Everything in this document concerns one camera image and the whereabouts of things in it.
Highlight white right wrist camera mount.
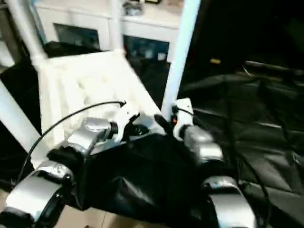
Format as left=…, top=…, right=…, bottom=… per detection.
left=172, top=97, right=194, bottom=138

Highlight grey metal tripod stand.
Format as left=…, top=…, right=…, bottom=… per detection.
left=0, top=0, right=24, bottom=62

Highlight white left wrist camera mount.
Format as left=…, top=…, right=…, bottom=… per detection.
left=114, top=103, right=141, bottom=143

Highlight black plastic mat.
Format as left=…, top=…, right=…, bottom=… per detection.
left=0, top=41, right=304, bottom=228

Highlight white sideboard cabinet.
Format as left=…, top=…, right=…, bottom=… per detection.
left=37, top=0, right=190, bottom=63

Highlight white plastic table top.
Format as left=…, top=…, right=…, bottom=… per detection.
left=30, top=49, right=167, bottom=169

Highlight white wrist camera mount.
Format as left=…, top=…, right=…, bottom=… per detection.
left=114, top=103, right=141, bottom=143
left=172, top=97, right=194, bottom=138

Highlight black speaker cabinet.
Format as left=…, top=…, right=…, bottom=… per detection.
left=190, top=0, right=247, bottom=72

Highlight white slanted pipe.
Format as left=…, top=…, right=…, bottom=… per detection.
left=0, top=40, right=15, bottom=67

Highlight dark bag of small parts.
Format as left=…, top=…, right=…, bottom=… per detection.
left=123, top=1, right=143, bottom=16

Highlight black metal rod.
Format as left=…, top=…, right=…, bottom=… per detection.
left=244, top=61, right=304, bottom=73

